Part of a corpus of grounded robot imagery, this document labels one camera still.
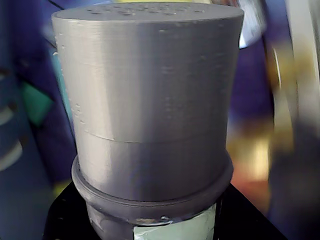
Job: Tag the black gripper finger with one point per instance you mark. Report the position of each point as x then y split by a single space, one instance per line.
65 217
235 220

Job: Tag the gray cylindrical salt shaker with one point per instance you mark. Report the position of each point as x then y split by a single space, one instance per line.
150 100

